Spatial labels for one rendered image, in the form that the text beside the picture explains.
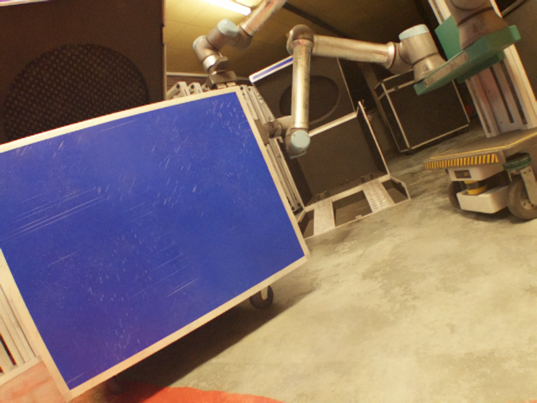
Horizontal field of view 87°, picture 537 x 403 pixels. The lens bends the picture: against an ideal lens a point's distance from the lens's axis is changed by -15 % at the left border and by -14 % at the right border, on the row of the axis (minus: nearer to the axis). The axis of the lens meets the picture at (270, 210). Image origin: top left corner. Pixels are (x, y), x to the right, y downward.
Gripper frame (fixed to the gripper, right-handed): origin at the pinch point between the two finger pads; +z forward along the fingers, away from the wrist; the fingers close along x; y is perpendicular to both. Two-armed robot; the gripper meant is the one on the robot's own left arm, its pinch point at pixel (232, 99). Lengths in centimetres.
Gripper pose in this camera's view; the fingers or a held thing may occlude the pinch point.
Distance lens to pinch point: 150.0
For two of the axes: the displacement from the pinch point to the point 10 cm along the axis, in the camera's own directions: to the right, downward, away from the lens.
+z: 4.7, 8.8, -0.8
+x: -7.7, 3.6, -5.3
